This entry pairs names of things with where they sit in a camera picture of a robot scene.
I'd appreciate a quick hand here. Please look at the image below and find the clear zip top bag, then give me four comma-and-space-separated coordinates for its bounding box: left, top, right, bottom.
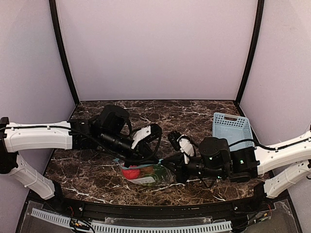
114, 159, 175, 187

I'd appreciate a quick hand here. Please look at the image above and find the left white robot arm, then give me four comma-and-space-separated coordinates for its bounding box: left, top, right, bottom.
0, 105, 162, 201

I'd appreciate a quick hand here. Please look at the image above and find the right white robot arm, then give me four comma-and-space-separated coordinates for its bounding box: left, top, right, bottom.
161, 131, 311, 199

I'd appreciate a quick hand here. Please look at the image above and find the light blue plastic basket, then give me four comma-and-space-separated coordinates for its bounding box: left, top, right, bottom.
212, 113, 253, 145

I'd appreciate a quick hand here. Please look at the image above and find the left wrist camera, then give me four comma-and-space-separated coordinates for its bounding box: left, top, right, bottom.
131, 123, 162, 149

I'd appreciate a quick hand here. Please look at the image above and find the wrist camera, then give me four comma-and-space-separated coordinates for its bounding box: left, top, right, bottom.
131, 123, 162, 149
168, 131, 195, 164

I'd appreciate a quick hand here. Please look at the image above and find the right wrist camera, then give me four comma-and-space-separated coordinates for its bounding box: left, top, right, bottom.
168, 131, 195, 164

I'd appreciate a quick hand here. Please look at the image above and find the black front rail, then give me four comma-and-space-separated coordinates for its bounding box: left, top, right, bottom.
44, 197, 272, 220

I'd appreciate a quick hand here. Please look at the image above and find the grey slotted cable duct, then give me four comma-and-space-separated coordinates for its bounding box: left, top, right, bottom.
31, 208, 232, 233

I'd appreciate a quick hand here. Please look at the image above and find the left black frame post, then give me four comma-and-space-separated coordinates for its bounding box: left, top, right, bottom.
49, 0, 80, 106

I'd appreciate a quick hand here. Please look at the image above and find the black frame post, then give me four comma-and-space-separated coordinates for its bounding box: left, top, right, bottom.
234, 0, 265, 108
49, 0, 80, 106

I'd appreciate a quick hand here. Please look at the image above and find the right black frame post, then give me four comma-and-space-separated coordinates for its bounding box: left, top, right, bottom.
234, 0, 265, 108

